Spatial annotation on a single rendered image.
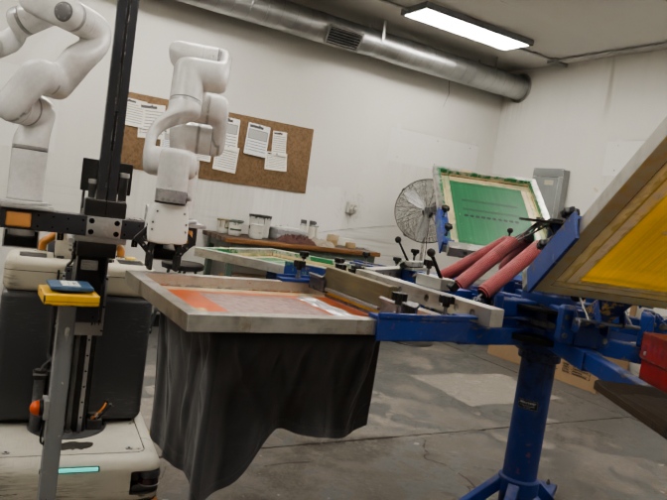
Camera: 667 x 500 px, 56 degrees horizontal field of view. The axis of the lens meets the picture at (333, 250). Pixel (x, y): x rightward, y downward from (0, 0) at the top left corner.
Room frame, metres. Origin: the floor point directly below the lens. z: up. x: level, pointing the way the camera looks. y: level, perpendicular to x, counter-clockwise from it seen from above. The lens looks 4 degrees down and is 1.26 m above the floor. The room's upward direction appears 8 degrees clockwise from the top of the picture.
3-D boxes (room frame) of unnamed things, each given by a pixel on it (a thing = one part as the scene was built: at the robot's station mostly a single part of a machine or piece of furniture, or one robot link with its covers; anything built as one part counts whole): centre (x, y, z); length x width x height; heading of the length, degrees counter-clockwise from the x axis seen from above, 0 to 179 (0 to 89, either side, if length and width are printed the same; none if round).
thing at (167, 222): (1.57, 0.42, 1.16); 0.10 x 0.07 x 0.11; 121
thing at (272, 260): (2.75, -0.01, 1.05); 1.08 x 0.61 x 0.23; 61
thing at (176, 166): (1.61, 0.41, 1.29); 0.15 x 0.10 x 0.11; 11
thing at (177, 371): (1.61, 0.35, 0.74); 0.45 x 0.03 x 0.43; 31
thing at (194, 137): (2.02, 0.50, 1.37); 0.13 x 0.10 x 0.16; 101
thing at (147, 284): (1.76, 0.10, 0.97); 0.79 x 0.58 x 0.04; 121
